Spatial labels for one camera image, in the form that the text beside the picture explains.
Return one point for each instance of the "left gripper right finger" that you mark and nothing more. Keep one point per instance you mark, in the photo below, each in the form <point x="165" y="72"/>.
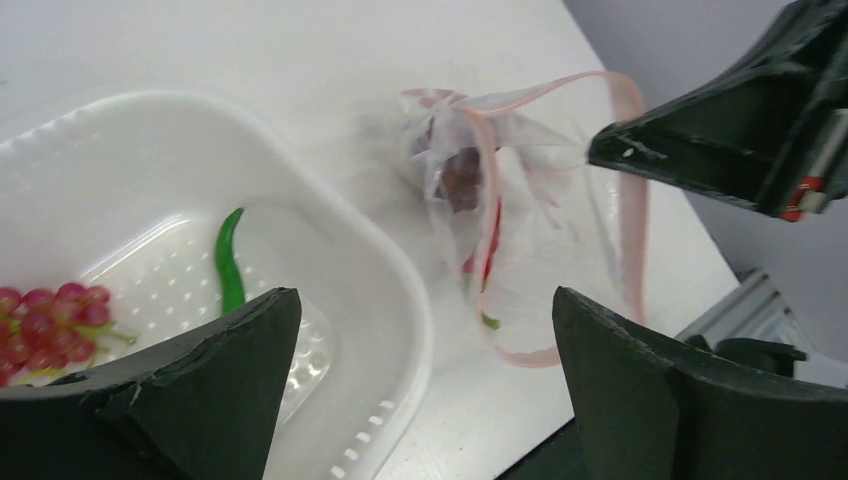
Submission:
<point x="649" y="406"/>

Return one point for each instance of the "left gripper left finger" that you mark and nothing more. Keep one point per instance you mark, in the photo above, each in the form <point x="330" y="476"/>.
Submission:
<point x="202" y="405"/>

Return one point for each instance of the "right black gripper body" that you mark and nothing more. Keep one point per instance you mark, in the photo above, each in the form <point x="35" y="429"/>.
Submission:
<point x="768" y="135"/>

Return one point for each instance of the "red grape bunch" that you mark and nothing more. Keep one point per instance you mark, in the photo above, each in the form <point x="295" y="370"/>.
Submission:
<point x="47" y="334"/>

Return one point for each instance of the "red chili pepper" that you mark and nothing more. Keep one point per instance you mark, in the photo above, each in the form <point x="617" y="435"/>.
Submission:
<point x="467" y="268"/>

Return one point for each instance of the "clear pink zip bag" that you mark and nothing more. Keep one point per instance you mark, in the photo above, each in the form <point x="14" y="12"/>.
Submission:
<point x="565" y="222"/>

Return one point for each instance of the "white plastic basket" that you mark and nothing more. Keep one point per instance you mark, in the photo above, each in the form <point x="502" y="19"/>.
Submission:
<point x="128" y="188"/>

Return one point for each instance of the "green chili pepper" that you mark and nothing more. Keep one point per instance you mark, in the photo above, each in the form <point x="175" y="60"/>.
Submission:
<point x="232" y="290"/>

